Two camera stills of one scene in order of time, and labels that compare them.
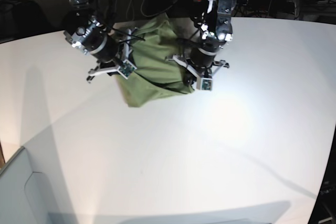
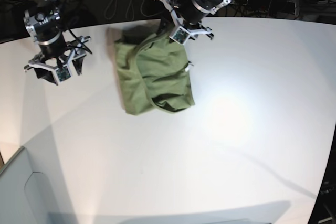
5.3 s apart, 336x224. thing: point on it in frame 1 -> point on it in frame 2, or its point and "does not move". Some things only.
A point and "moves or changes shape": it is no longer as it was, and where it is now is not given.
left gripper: (112, 54) -> (75, 49)
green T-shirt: (155, 75) moves or changes shape
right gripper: (202, 62) -> (195, 30)
